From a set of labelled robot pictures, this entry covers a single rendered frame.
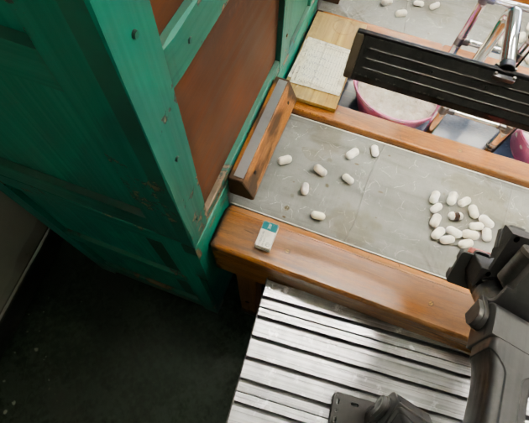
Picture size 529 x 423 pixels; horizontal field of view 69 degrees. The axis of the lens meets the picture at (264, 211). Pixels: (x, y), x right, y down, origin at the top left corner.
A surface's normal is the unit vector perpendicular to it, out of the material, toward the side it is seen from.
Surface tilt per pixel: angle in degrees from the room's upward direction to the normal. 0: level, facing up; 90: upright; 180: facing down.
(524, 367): 16
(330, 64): 0
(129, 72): 90
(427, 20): 0
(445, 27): 0
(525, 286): 48
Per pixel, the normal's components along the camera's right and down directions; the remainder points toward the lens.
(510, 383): 0.18, -0.61
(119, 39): 0.94, 0.33
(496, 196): 0.03, -0.41
